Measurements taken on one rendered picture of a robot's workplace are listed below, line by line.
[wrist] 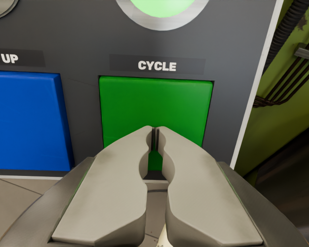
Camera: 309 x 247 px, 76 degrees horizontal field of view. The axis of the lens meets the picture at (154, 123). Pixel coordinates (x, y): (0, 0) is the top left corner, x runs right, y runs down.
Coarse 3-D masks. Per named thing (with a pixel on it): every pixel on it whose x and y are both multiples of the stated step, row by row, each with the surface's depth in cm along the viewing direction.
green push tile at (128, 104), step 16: (112, 80) 13; (128, 80) 13; (144, 80) 13; (160, 80) 13; (176, 80) 13; (192, 80) 13; (208, 80) 13; (112, 96) 13; (128, 96) 13; (144, 96) 13; (160, 96) 13; (176, 96) 13; (192, 96) 13; (208, 96) 13; (112, 112) 14; (128, 112) 14; (144, 112) 14; (160, 112) 14; (176, 112) 14; (192, 112) 14; (112, 128) 14; (128, 128) 14; (176, 128) 14; (192, 128) 14; (160, 160) 15
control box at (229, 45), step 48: (0, 0) 11; (48, 0) 11; (96, 0) 11; (240, 0) 11; (0, 48) 12; (48, 48) 12; (96, 48) 12; (144, 48) 12; (192, 48) 12; (240, 48) 12; (96, 96) 13; (240, 96) 14; (96, 144) 15; (240, 144) 15
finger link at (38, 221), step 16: (64, 176) 8; (80, 176) 8; (48, 192) 7; (64, 192) 7; (32, 208) 7; (48, 208) 7; (64, 208) 7; (16, 224) 6; (32, 224) 6; (48, 224) 6; (0, 240) 6; (16, 240) 6; (32, 240) 6; (48, 240) 6
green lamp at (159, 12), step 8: (136, 0) 11; (144, 0) 11; (152, 0) 11; (160, 0) 11; (168, 0) 11; (176, 0) 11; (184, 0) 11; (192, 0) 11; (144, 8) 11; (152, 8) 11; (160, 8) 11; (168, 8) 11; (176, 8) 11; (184, 8) 11; (160, 16) 11; (168, 16) 11
